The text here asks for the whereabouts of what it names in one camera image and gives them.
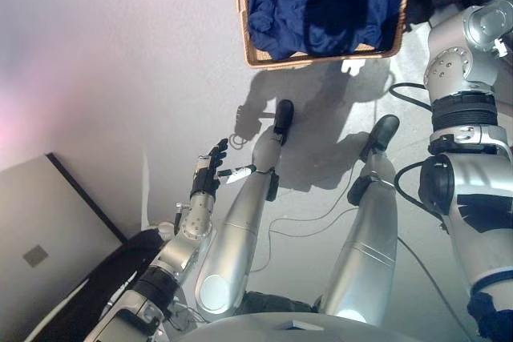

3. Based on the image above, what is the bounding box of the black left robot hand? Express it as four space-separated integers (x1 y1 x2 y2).
189 138 257 199

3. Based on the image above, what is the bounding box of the woven wicker laundry basket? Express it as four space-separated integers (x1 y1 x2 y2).
233 0 412 70

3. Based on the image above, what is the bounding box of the silver left robot leg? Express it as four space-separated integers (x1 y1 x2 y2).
196 125 281 315

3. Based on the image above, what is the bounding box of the silver robot leg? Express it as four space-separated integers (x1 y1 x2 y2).
196 125 281 315
320 149 398 325

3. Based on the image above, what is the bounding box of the black left robot foot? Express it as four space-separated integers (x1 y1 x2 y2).
272 99 296 145

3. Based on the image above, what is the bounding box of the black robot foot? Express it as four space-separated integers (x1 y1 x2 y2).
272 99 296 145
358 114 401 161

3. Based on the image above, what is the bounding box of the grey flat panel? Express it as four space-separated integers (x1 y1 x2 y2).
0 152 127 342

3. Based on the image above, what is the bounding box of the grey robot torso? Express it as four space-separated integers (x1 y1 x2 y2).
172 312 474 342

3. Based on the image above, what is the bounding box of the silver right robot leg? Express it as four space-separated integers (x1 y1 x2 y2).
320 149 398 325

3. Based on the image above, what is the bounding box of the black right robot foot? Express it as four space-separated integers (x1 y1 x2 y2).
358 114 401 161

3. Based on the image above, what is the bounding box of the blue garment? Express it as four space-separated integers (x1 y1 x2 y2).
248 0 404 58

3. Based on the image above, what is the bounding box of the thin grey floor cable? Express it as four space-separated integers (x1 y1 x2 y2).
250 157 474 342

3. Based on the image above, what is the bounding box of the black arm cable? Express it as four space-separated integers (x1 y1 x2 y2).
394 159 450 233
390 82 434 111

